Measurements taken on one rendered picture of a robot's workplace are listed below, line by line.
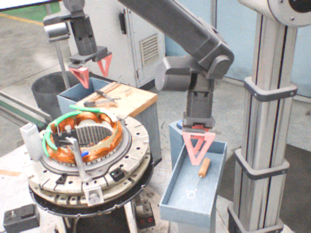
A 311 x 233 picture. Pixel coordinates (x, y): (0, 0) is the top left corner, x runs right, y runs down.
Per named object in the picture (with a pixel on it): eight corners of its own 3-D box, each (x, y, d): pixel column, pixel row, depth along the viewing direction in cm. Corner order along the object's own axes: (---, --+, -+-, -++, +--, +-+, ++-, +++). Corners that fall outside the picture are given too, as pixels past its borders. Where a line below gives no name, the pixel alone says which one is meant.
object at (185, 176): (209, 294, 82) (210, 214, 66) (167, 283, 85) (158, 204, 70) (224, 217, 101) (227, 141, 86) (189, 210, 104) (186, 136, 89)
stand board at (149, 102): (76, 110, 111) (74, 104, 110) (114, 87, 123) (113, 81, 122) (120, 127, 100) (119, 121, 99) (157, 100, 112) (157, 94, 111)
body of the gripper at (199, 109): (182, 127, 69) (186, 91, 68) (182, 118, 79) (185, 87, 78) (214, 130, 68) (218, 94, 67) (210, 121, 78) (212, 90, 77)
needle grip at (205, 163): (197, 172, 80) (204, 156, 85) (198, 177, 81) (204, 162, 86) (204, 173, 80) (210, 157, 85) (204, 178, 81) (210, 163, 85)
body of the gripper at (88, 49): (70, 63, 98) (63, 39, 94) (94, 50, 105) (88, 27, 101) (85, 66, 94) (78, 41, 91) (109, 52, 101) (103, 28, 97)
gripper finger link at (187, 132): (179, 166, 69) (182, 122, 67) (179, 157, 76) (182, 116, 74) (212, 169, 69) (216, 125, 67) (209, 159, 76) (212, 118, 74)
